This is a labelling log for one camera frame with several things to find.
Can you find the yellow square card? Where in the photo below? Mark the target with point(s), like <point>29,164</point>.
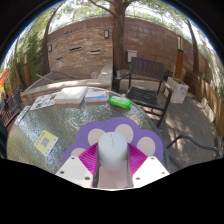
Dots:
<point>46,142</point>

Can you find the white planter box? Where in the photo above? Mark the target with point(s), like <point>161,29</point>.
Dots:
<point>178,90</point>

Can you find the orange fabric canopy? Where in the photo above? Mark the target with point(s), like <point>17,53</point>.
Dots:
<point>2,80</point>

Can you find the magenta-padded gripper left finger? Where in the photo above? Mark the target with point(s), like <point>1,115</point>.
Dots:
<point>76,170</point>

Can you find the dark slatted armchair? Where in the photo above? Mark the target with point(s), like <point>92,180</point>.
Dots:
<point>146,68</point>

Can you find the purple paw-shaped mouse pad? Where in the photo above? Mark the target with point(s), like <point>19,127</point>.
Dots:
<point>110,125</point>

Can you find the black wall lamp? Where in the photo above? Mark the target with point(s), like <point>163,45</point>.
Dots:
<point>49,48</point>
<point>106,34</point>

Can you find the long white printed card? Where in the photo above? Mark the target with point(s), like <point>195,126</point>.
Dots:
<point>22,116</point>

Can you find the white flat box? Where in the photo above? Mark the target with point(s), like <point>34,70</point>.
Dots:
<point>70,95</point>

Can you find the black metal chair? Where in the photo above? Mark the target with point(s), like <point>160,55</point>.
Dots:
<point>2,140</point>
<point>196,141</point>

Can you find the thick tree trunk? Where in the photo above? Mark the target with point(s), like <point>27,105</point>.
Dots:
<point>118,40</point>

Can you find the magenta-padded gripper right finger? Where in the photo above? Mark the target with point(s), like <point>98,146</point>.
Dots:
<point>148,170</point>

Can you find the brown wooden post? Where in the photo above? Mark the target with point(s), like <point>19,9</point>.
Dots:
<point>179,60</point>

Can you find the black mesh-back chair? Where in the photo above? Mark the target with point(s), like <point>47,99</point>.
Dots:
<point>13,103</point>

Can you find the white computer mouse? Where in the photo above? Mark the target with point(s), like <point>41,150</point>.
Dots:
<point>112,150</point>

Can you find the white wall utility box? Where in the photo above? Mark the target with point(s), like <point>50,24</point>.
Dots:
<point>131,56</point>

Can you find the small white-blue booklet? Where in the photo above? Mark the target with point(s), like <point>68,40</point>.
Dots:
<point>96,96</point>

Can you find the colourful printed leaflet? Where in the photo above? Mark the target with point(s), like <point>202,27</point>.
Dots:
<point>43,101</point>

